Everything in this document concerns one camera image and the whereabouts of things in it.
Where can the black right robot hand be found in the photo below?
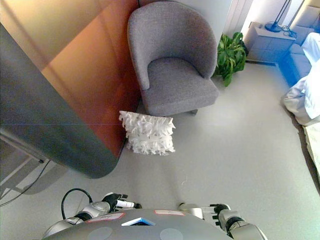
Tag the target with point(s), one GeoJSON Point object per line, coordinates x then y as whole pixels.
{"type": "Point", "coordinates": [220, 208]}

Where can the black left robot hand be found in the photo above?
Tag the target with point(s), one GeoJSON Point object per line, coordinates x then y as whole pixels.
{"type": "Point", "coordinates": [112, 200]}

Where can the white fringed pillow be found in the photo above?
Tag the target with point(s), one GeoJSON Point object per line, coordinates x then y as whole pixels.
{"type": "Point", "coordinates": [147, 132]}

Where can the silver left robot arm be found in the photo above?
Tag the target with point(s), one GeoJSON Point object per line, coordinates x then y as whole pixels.
{"type": "Point", "coordinates": [95, 207]}

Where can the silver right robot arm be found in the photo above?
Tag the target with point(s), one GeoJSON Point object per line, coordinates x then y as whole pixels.
{"type": "Point", "coordinates": [240, 225]}

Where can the grey robot torso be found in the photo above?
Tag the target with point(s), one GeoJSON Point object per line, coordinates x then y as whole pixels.
{"type": "Point", "coordinates": [140, 230]}

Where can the dark grey rounded desk top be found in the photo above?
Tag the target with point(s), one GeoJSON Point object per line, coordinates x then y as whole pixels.
{"type": "Point", "coordinates": [50, 125]}

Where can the beige bed base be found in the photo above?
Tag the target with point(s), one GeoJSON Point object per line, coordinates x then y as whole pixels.
{"type": "Point", "coordinates": [312, 145]}

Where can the grey fabric armchair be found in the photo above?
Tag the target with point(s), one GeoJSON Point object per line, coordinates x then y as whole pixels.
{"type": "Point", "coordinates": [175, 82]}

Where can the white bed duvet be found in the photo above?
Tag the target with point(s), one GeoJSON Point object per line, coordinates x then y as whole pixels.
{"type": "Point", "coordinates": [310, 95]}

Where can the green leafy potted plant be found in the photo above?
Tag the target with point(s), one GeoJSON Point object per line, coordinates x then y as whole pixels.
{"type": "Point", "coordinates": [230, 55]}

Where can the pale nightstand cabinet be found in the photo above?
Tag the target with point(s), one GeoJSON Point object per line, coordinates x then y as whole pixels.
{"type": "Point", "coordinates": [270, 42]}

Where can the white desk frame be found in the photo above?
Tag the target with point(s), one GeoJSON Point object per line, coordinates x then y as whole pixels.
{"type": "Point", "coordinates": [15, 172]}

